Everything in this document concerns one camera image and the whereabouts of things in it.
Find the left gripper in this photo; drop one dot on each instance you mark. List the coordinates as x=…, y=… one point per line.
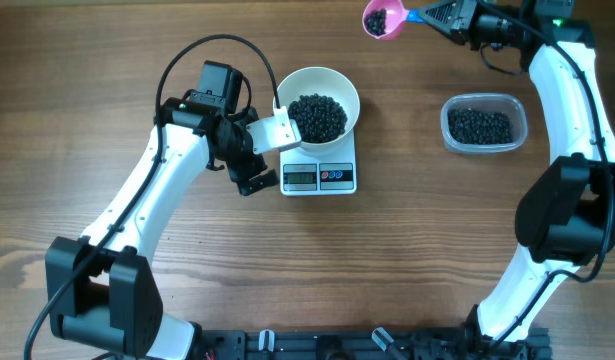
x=239, y=172

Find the white digital kitchen scale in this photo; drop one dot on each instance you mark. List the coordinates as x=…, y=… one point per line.
x=331, y=170

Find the white plastic bowl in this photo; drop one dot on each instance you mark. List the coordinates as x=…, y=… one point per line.
x=322, y=81

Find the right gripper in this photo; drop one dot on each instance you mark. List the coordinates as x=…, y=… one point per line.
x=460, y=24

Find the black beans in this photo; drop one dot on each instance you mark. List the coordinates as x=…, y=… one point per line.
x=479, y=127

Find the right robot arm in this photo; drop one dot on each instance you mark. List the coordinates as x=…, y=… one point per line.
x=567, y=218

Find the clear plastic container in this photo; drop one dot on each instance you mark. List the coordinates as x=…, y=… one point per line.
x=487, y=102

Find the pink scoop with blue handle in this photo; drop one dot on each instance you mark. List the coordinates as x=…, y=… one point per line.
x=386, y=19

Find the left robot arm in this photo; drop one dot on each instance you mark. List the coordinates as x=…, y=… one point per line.
x=101, y=288

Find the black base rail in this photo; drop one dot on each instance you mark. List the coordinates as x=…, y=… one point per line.
x=435, y=343

